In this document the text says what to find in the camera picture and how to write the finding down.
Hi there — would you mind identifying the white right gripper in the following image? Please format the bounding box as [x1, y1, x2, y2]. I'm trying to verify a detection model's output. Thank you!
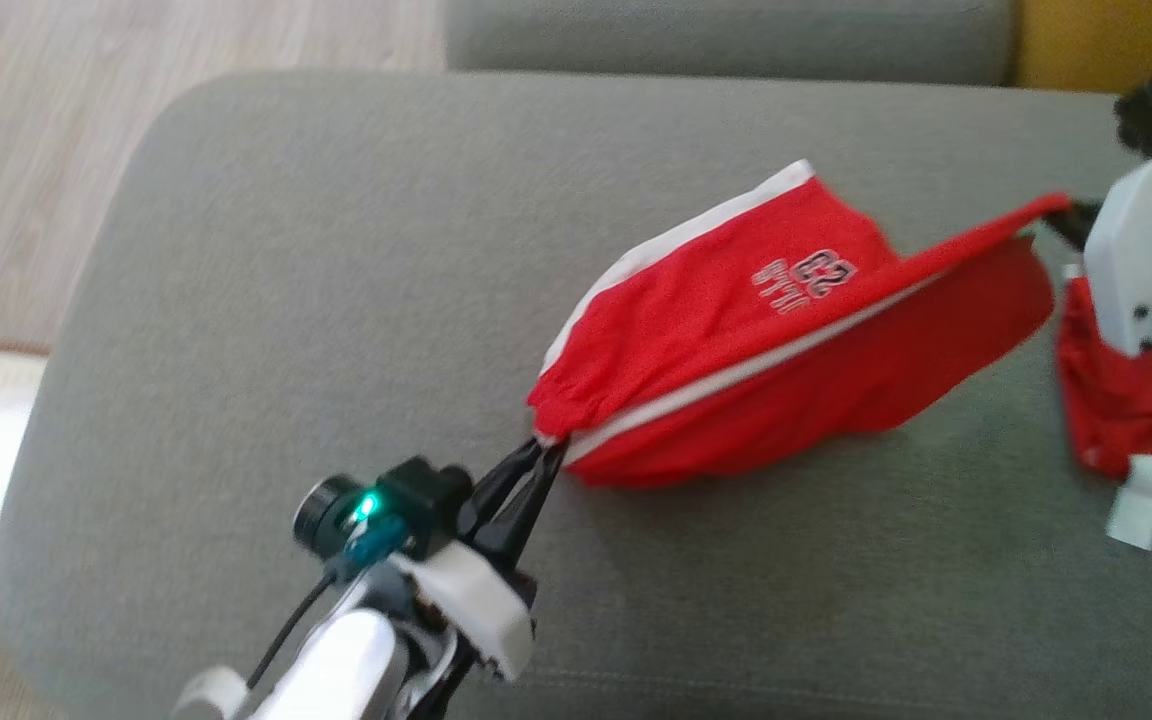
[1040, 134, 1152, 357]

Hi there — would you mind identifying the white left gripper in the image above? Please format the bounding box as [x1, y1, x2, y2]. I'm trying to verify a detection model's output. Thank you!
[391, 437, 570, 684]

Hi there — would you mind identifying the red shirt with white panels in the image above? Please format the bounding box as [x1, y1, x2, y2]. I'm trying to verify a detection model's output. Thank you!
[1055, 265, 1152, 552]

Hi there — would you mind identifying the red mesh shorts white trim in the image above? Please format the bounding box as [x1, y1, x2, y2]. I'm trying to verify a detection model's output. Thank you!
[525, 159, 1073, 492]

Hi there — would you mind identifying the wide yellow sofa back cushion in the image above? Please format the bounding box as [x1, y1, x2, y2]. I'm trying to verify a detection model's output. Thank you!
[1015, 0, 1152, 95]

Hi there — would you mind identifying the large grey sofa seat cushion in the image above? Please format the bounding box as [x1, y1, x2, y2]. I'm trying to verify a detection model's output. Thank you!
[0, 68, 1152, 720]

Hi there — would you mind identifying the left camera cable teal plug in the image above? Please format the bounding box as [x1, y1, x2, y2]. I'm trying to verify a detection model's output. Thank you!
[245, 514, 409, 693]

